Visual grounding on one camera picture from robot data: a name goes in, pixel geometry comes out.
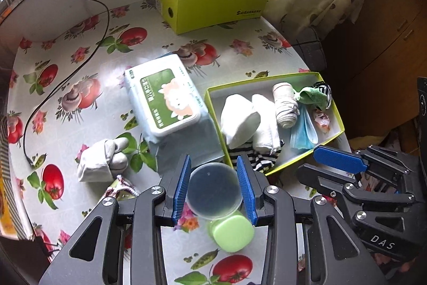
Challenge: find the baby wipes pack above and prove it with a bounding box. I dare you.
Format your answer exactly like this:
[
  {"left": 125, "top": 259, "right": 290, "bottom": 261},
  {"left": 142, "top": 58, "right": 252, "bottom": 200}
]
[{"left": 124, "top": 53, "right": 224, "bottom": 173}]

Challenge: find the black power cable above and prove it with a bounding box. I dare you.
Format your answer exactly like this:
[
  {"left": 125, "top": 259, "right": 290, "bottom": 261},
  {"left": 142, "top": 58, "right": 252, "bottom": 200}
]
[{"left": 23, "top": 0, "right": 111, "bottom": 169}]

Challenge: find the grey white work glove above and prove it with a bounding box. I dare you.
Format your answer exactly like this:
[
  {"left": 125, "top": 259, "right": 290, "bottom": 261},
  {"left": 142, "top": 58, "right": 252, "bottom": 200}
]
[{"left": 77, "top": 137, "right": 129, "bottom": 182}]

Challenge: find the yellow-green shoe box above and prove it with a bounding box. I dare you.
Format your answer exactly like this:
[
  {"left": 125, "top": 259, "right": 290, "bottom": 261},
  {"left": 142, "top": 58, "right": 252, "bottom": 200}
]
[{"left": 156, "top": 0, "right": 268, "bottom": 35}]

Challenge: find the black white striped sock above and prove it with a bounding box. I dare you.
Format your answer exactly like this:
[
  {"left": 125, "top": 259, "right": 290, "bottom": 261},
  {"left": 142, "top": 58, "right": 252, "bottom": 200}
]
[{"left": 228, "top": 141, "right": 282, "bottom": 173}]

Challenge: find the green small cloth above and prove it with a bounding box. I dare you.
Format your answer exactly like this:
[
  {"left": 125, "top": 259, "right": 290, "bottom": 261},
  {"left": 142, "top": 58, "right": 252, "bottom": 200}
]
[{"left": 294, "top": 87, "right": 331, "bottom": 111}]

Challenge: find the red-trimmed cloth pouch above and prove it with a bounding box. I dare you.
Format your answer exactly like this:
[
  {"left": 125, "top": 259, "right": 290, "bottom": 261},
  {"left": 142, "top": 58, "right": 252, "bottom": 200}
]
[{"left": 104, "top": 174, "right": 141, "bottom": 201}]

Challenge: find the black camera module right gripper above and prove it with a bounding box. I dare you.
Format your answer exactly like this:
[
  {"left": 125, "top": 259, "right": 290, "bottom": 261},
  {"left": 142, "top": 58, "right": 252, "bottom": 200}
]
[{"left": 417, "top": 77, "right": 427, "bottom": 154}]

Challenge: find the round transparent lid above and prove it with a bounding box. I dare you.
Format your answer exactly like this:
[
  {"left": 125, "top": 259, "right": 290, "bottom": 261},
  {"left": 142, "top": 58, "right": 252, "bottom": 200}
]
[{"left": 186, "top": 162, "right": 242, "bottom": 220}]

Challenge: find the shallow yellow-rimmed box tray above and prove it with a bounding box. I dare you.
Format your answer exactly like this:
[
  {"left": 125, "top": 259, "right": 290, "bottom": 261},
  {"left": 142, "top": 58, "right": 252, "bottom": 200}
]
[{"left": 204, "top": 72, "right": 345, "bottom": 175}]

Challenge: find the blue face mask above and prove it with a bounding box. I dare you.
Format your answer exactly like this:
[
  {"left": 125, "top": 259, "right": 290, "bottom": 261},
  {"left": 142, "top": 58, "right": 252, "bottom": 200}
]
[{"left": 290, "top": 104, "right": 318, "bottom": 150}]

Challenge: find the wooden cabinet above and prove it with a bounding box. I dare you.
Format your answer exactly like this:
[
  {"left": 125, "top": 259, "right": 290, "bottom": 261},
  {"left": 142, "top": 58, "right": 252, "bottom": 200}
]
[{"left": 329, "top": 0, "right": 426, "bottom": 138}]

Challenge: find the floral plastic tablecloth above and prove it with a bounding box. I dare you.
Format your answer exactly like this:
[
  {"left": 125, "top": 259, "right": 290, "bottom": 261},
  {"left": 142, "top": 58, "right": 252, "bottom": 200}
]
[{"left": 6, "top": 0, "right": 351, "bottom": 285}]

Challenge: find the grey white sock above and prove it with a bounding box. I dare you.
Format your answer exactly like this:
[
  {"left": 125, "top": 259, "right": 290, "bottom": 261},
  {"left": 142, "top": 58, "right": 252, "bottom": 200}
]
[{"left": 272, "top": 83, "right": 300, "bottom": 129}]

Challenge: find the white terry towel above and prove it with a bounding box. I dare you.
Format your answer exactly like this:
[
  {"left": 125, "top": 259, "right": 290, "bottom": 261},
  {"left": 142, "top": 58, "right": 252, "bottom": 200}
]
[{"left": 252, "top": 94, "right": 282, "bottom": 155}]

